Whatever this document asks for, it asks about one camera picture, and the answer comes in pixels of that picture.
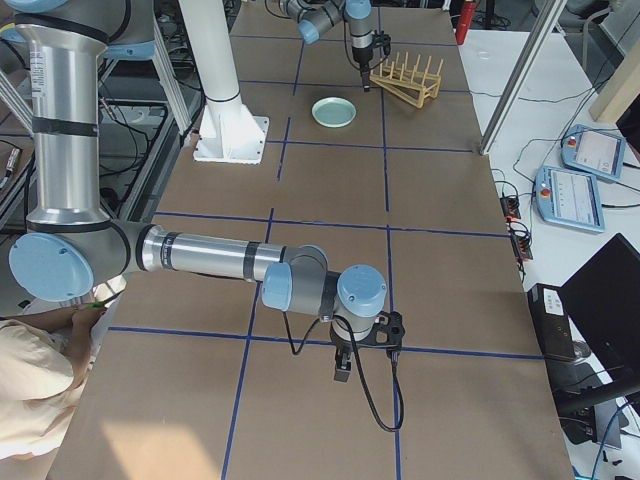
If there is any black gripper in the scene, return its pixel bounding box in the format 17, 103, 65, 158
331, 335, 353, 383
351, 46, 373, 92

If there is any light green round plate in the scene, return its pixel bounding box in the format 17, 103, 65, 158
311, 97, 357, 128

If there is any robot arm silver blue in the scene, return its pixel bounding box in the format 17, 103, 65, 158
264, 0, 375, 92
9, 1, 403, 381

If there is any wooden plate drying rack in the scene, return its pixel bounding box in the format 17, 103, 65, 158
370, 52, 444, 109

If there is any red cylinder bottle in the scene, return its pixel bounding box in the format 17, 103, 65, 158
455, 0, 476, 45

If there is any orange black electronics box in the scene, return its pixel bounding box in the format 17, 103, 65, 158
500, 194, 533, 262

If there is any near blue teach pendant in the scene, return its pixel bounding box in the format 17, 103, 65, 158
534, 166, 605, 233

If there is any blue teach pendant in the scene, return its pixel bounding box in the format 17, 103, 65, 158
534, 166, 605, 233
561, 124, 627, 182

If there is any far blue teach pendant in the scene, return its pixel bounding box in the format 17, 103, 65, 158
561, 124, 627, 182

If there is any black laptop computer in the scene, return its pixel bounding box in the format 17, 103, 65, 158
527, 233, 639, 415

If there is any person in beige shirt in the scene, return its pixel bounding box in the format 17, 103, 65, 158
1, 303, 107, 460

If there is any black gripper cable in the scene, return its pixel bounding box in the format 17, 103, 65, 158
282, 309, 404, 432

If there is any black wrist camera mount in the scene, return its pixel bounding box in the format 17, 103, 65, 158
372, 31, 391, 57
372, 311, 405, 351

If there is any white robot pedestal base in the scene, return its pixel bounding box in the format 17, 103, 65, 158
179, 0, 269, 165

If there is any aluminium frame post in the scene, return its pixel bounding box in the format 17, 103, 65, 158
479, 0, 567, 155

